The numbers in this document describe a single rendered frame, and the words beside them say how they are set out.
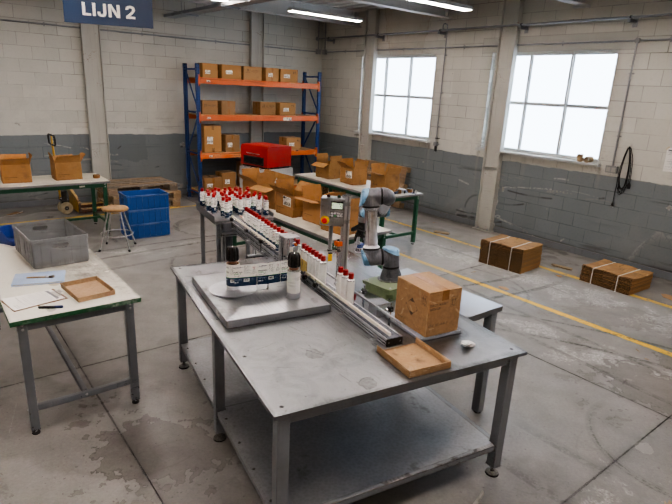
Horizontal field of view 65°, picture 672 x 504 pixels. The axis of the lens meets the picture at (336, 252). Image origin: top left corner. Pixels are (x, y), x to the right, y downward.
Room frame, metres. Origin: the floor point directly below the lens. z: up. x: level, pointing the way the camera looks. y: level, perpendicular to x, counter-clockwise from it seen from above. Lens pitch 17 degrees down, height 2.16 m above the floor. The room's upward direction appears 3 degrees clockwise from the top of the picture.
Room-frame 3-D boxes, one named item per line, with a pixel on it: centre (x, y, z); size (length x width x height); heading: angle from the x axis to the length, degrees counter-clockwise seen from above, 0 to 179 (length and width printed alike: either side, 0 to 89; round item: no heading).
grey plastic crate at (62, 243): (3.98, 2.25, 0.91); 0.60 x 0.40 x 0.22; 42
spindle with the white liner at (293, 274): (3.17, 0.26, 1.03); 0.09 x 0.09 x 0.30
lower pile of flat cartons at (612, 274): (6.29, -3.50, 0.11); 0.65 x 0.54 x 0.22; 36
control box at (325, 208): (3.51, 0.03, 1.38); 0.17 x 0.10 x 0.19; 84
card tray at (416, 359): (2.50, -0.43, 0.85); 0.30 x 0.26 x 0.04; 29
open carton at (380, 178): (7.79, -0.64, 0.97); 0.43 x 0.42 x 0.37; 125
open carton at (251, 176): (6.64, 1.04, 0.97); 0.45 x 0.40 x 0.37; 131
